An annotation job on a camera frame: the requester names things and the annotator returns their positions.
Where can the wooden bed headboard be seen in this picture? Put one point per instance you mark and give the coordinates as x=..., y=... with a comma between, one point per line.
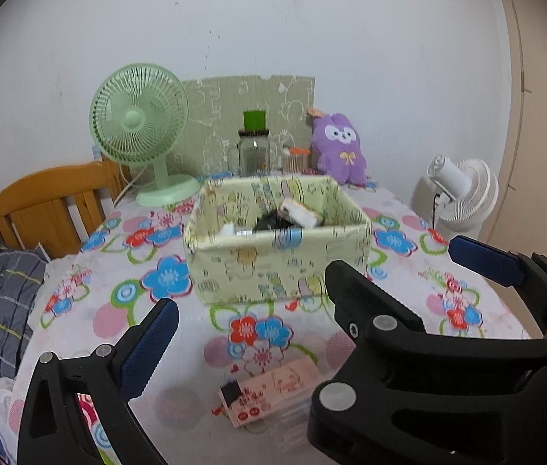
x=40, y=203

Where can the green desk fan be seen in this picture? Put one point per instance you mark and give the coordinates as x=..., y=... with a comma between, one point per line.
x=135, y=116

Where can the green printed foam mat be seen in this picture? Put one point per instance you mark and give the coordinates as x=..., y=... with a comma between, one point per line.
x=220, y=101

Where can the yellow printed fabric storage box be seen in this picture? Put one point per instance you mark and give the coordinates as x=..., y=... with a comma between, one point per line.
x=254, y=266

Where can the beige door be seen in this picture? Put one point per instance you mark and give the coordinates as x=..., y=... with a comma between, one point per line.
x=544, y=121

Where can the cotton swab jar orange lid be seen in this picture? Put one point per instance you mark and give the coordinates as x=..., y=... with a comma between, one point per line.
x=296, y=161

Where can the floral tablecloth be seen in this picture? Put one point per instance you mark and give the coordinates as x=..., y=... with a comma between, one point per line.
x=118, y=271

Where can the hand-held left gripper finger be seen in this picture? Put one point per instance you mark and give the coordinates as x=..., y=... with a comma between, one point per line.
x=149, y=346

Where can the white standing fan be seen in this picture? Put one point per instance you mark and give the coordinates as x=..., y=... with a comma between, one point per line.
x=467, y=198

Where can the white beige sock roll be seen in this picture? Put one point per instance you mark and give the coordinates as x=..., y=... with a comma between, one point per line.
x=302, y=214

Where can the glass mug jar green lid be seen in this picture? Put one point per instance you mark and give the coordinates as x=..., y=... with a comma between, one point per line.
x=254, y=155

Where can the purple plush bunny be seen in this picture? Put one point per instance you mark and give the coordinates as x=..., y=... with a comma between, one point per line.
x=338, y=150

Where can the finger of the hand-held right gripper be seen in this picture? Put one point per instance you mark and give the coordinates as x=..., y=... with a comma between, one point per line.
x=370, y=305
x=484, y=261

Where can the pink tissue pack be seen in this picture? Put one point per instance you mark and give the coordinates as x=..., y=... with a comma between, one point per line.
x=273, y=387

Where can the clear plastic packet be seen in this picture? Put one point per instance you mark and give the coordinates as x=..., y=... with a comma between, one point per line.
x=234, y=230

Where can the dark grey cloth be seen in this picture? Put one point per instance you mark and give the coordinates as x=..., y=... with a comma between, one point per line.
x=271, y=223

